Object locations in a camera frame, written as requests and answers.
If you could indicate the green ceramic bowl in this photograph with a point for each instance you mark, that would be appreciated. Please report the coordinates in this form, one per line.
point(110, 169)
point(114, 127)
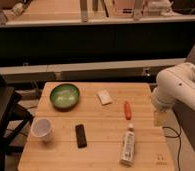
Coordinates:
point(65, 96)

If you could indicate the white sponge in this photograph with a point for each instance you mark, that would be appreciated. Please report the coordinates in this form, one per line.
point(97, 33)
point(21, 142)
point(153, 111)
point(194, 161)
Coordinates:
point(104, 97)

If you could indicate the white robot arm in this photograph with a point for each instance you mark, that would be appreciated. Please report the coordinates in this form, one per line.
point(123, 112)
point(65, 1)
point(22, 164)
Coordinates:
point(173, 83)

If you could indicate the black rectangular remote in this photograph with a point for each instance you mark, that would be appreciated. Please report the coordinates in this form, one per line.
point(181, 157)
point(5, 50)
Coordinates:
point(80, 135)

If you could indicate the orange carrot toy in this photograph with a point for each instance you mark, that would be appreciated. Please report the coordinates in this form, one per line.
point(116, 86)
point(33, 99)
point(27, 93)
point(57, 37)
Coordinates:
point(127, 110)

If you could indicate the wooden table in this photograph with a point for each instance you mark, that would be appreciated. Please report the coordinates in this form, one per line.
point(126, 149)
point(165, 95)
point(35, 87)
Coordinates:
point(104, 127)

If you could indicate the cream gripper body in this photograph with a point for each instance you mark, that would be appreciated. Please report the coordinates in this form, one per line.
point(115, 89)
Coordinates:
point(159, 118)

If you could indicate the black side stand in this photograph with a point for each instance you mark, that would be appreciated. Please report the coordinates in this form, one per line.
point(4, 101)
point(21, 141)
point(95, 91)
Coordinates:
point(13, 117)

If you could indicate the white tube bottle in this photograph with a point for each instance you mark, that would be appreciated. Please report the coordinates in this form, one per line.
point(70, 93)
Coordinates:
point(128, 146)

